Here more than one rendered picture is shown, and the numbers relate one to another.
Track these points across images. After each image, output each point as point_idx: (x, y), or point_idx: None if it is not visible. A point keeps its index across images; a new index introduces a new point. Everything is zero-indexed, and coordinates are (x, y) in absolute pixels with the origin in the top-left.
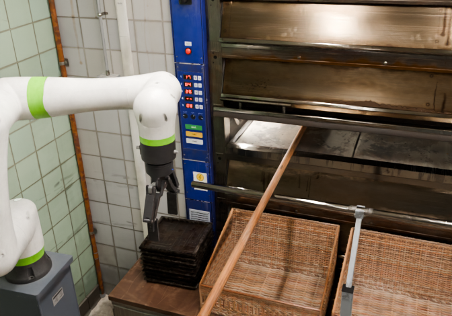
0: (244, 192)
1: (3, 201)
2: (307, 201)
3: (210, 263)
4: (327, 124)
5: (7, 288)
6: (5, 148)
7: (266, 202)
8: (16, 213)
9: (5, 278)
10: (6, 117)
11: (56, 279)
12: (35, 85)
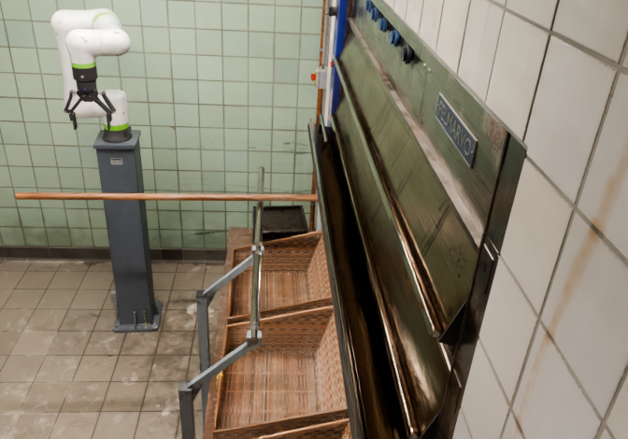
0: (257, 191)
1: (69, 73)
2: (256, 219)
3: None
4: (315, 170)
5: (98, 136)
6: None
7: (233, 197)
8: None
9: None
10: (67, 24)
11: (113, 148)
12: (98, 15)
